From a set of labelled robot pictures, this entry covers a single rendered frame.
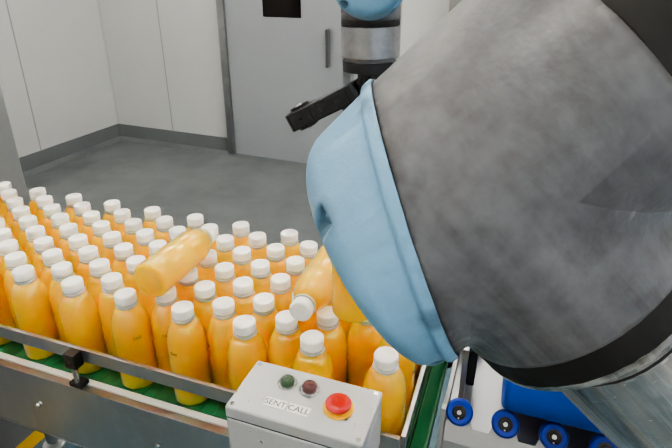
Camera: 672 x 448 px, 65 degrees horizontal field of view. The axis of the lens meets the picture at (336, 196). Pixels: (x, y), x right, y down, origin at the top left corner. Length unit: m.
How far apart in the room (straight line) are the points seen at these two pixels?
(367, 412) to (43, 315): 0.74
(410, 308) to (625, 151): 0.09
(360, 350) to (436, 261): 0.79
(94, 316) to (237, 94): 3.94
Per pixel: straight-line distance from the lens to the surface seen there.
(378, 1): 0.54
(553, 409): 0.91
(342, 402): 0.77
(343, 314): 0.83
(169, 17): 5.29
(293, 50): 4.59
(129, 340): 1.08
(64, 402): 1.27
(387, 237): 0.19
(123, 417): 1.18
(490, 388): 1.10
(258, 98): 4.84
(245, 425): 0.81
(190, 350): 1.01
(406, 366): 0.93
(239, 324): 0.93
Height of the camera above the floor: 1.66
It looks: 24 degrees down
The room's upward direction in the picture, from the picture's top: straight up
